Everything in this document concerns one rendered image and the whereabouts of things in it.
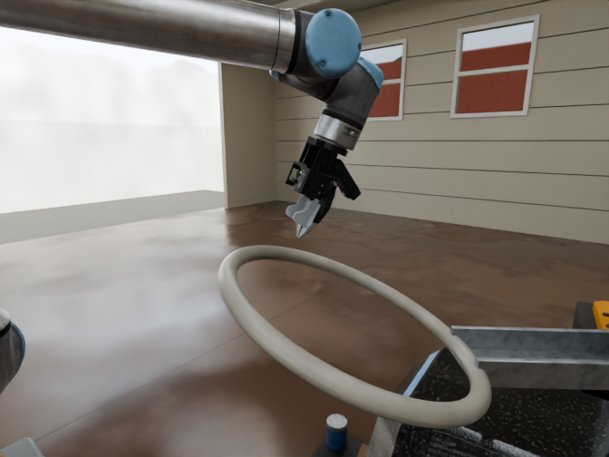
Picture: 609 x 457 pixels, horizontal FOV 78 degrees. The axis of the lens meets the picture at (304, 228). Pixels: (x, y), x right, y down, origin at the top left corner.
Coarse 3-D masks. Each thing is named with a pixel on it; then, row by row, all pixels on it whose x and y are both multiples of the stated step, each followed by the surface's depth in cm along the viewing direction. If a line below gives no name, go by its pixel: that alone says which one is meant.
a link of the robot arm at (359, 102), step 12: (360, 60) 70; (348, 72) 70; (360, 72) 70; (372, 72) 71; (348, 84) 70; (360, 84) 71; (372, 84) 72; (336, 96) 71; (348, 96) 71; (360, 96) 71; (372, 96) 73; (324, 108) 75; (336, 108) 72; (348, 108) 72; (360, 108) 72; (348, 120) 72; (360, 120) 73
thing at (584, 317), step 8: (576, 304) 177; (584, 304) 175; (592, 304) 175; (576, 312) 173; (584, 312) 167; (592, 312) 167; (576, 320) 169; (584, 320) 159; (592, 320) 159; (576, 328) 165; (584, 328) 152; (592, 328) 152; (584, 392) 133; (592, 392) 132; (600, 392) 131; (608, 392) 129; (608, 400) 130
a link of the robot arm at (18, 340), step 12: (0, 312) 69; (0, 324) 66; (12, 324) 75; (0, 336) 66; (12, 336) 73; (0, 348) 66; (12, 348) 71; (24, 348) 76; (0, 360) 67; (12, 360) 71; (0, 372) 67; (12, 372) 71; (0, 384) 66
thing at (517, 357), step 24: (480, 336) 73; (504, 336) 73; (528, 336) 73; (552, 336) 73; (576, 336) 73; (600, 336) 73; (480, 360) 62; (504, 360) 62; (528, 360) 62; (552, 360) 62; (576, 360) 63; (600, 360) 63; (504, 384) 63; (528, 384) 63; (552, 384) 63; (576, 384) 63; (600, 384) 63
